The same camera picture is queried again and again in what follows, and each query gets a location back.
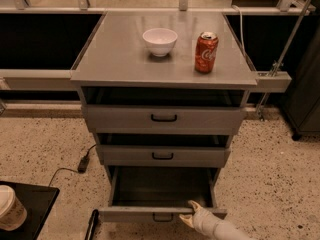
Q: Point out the black side table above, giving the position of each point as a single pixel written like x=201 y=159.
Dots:
x=38 y=201

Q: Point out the grey horizontal rail beam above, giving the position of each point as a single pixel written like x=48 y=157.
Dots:
x=59 y=80

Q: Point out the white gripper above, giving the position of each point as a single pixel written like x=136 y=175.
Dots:
x=204 y=219

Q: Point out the white bowl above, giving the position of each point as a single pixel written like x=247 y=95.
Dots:
x=160 y=41

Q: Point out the black pen-like object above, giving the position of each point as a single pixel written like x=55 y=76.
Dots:
x=93 y=221

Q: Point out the metal diagonal rod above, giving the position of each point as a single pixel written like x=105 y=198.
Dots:
x=283 y=50

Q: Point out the grey drawer cabinet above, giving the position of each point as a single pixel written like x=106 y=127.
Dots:
x=117 y=69

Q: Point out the red soda can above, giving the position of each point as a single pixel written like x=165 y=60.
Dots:
x=205 y=53

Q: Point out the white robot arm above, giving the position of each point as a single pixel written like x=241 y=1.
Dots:
x=227 y=231

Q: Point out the white paper coffee cup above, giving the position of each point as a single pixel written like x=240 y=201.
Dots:
x=12 y=212

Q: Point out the dark cabinet at right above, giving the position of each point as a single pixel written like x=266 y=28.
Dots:
x=301 y=102

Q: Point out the grey drawer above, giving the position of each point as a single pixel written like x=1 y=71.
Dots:
x=159 y=194
x=162 y=120
x=163 y=156

